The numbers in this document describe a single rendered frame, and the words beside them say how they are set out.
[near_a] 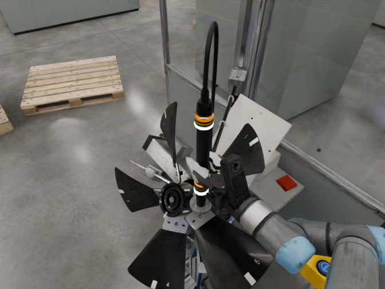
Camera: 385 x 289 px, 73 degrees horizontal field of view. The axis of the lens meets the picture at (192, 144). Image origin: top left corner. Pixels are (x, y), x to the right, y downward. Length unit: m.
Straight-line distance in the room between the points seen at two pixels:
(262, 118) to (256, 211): 0.54
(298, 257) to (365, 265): 0.11
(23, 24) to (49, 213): 4.29
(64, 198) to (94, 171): 0.37
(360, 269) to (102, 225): 2.06
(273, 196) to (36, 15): 5.54
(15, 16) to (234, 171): 5.79
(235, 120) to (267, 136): 0.16
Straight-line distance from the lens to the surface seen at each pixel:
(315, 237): 0.67
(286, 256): 0.59
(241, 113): 1.12
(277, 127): 1.04
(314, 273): 1.06
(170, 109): 0.99
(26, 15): 6.15
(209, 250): 0.88
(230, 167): 0.58
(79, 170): 2.81
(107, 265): 2.21
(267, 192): 1.43
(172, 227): 1.00
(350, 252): 0.58
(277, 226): 0.60
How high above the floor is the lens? 1.99
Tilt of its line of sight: 45 degrees down
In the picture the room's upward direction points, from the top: straight up
